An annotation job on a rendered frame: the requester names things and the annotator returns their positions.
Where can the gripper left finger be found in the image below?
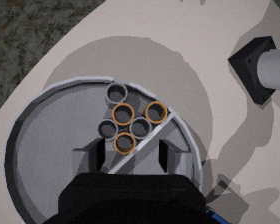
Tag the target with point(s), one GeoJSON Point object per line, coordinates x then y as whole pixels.
{"type": "Point", "coordinates": [88, 159]}

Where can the blue square tray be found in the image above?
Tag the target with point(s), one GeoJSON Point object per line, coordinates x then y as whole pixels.
{"type": "Point", "coordinates": [212, 213]}

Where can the grey metal bushing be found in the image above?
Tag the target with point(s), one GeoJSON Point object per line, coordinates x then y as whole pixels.
{"type": "Point", "coordinates": [146, 134]}
{"type": "Point", "coordinates": [100, 133]}
{"type": "Point", "coordinates": [110, 87]}

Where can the bronze bushing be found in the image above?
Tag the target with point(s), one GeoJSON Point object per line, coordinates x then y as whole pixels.
{"type": "Point", "coordinates": [114, 114]}
{"type": "Point", "coordinates": [122, 150]}
{"type": "Point", "coordinates": [164, 112]}

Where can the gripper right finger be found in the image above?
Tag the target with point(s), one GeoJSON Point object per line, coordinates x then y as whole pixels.
{"type": "Point", "coordinates": [173, 160]}

